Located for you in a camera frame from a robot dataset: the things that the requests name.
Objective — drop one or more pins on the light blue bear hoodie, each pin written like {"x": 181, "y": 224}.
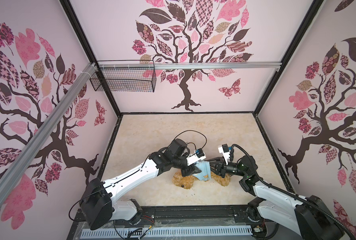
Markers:
{"x": 202, "y": 171}

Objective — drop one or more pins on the white slotted cable duct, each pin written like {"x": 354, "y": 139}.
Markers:
{"x": 164, "y": 232}

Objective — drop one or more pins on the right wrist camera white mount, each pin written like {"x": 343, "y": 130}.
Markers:
{"x": 225, "y": 150}

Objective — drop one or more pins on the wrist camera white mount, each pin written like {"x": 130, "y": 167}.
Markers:
{"x": 199, "y": 155}
{"x": 225, "y": 150}

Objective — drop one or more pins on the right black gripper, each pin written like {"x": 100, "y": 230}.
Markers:
{"x": 221, "y": 166}

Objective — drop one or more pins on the aluminium rail back wall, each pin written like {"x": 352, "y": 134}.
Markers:
{"x": 190, "y": 66}

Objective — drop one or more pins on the brown plush teddy bear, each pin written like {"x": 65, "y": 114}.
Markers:
{"x": 188, "y": 182}

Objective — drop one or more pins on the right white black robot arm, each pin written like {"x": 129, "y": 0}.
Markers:
{"x": 307, "y": 217}

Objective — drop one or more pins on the black wire basket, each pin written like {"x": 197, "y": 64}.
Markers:
{"x": 125, "y": 76}

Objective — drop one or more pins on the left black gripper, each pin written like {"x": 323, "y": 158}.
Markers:
{"x": 190, "y": 170}

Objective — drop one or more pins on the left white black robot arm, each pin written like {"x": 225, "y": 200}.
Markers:
{"x": 101, "y": 200}

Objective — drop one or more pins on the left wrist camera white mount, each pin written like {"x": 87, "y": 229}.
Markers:
{"x": 199, "y": 155}

